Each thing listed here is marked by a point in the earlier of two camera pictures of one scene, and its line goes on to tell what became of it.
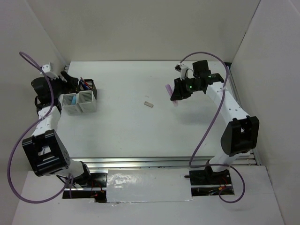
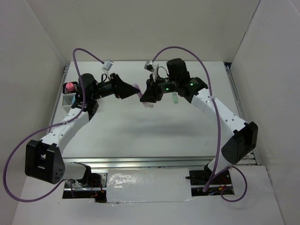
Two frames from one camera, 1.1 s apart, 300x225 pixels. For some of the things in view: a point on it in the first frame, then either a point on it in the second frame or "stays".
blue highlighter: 74,100 stays
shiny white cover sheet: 138,185 stays
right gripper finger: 178,92 to 153,93
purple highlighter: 170,91 to 140,94
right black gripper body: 190,86 to 165,84
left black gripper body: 59,87 to 108,87
